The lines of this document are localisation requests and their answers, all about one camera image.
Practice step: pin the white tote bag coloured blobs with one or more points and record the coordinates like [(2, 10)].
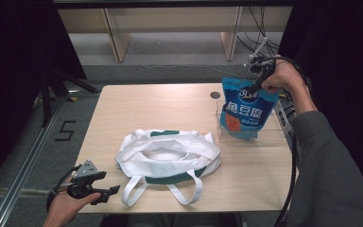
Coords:
[(170, 167)]

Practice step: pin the blue snack packet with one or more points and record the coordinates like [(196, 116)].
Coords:
[(242, 110)]

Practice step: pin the aluminium floor rail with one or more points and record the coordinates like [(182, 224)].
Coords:
[(28, 160)]

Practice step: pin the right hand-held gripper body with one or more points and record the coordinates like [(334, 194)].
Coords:
[(263, 66)]

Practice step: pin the person's right hand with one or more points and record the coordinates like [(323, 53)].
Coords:
[(285, 77)]

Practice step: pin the black curtain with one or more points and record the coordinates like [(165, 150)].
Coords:
[(15, 78), (349, 63)]

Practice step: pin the dark round table grommet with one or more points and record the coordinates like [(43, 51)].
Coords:
[(215, 95)]

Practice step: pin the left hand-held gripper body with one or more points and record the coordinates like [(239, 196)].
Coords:
[(82, 187)]

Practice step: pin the person's left hand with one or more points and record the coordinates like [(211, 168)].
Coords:
[(63, 209)]

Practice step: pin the light wooden desk frame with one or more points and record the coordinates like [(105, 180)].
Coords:
[(119, 41)]

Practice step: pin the clear plastic bin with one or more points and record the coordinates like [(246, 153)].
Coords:
[(274, 135)]

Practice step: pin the black tripod stand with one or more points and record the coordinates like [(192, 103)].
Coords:
[(46, 94)]

